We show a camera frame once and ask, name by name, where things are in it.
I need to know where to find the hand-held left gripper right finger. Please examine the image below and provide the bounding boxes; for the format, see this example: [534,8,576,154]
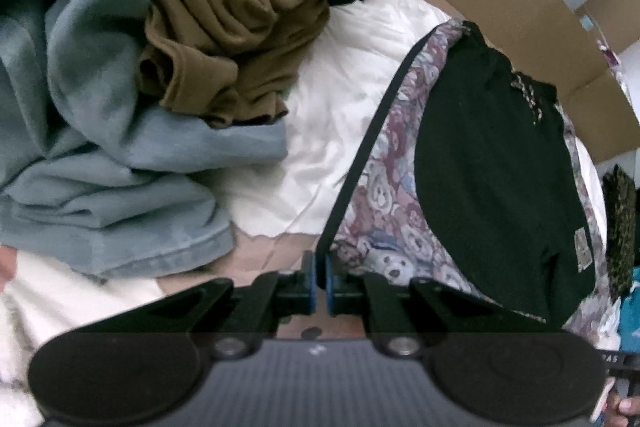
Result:
[325,254,497,359]

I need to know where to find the black shorts with bear-print panels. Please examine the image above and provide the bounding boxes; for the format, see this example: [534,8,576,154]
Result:
[314,19,609,349]

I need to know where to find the leopard print cloth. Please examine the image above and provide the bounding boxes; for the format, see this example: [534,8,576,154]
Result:
[601,163,639,301]

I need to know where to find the blue patterned cloth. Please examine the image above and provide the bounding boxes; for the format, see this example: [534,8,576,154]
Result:
[616,266,640,354]

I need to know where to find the cream bear-print blanket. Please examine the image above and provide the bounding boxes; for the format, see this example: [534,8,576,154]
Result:
[0,0,609,427]

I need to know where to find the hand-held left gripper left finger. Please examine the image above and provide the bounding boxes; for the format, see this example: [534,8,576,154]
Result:
[146,251,318,359]

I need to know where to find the person's right hand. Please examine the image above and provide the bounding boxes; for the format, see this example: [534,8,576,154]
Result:
[601,395,640,427]

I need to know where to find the brown garment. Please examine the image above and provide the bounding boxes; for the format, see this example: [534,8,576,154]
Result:
[49,0,394,128]

